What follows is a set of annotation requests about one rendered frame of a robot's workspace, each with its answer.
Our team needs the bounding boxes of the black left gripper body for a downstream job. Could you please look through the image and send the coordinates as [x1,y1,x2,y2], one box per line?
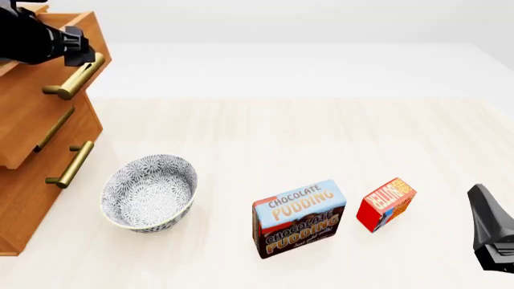
[61,25,96,67]

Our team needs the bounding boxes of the wooden drawer with short handle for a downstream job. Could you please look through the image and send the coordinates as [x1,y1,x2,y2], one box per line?
[0,132,104,254]

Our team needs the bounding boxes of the short brass drawer handle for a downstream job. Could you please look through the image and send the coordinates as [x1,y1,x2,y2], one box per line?
[44,140,96,190]

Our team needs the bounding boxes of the grey patterned bowl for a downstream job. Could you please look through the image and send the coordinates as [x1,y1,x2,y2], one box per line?
[100,153,199,234]

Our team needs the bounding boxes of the wooden drawer with slim handle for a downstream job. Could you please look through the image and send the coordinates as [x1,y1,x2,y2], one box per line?
[0,91,104,171]

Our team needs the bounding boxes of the slim dark brass handle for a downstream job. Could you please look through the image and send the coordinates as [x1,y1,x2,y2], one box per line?
[33,106,76,153]

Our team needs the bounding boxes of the red butter box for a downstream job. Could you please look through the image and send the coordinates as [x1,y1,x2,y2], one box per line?
[355,177,418,234]

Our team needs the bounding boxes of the long brass drawer handle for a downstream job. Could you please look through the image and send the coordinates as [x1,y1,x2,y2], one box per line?
[42,51,107,101]

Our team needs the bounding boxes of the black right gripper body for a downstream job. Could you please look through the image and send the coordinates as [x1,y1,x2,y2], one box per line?
[473,233,514,275]

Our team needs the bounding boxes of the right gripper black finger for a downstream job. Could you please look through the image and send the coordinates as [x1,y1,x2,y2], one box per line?
[466,183,514,251]

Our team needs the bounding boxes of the wooden cabinet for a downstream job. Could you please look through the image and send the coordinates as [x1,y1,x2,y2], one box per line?
[0,4,112,258]

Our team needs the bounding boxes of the chocolate pudding box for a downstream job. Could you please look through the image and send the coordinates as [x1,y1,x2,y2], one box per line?
[251,178,348,260]

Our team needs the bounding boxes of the wooden drawer with tall front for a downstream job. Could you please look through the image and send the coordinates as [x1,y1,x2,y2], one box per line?
[0,4,112,146]

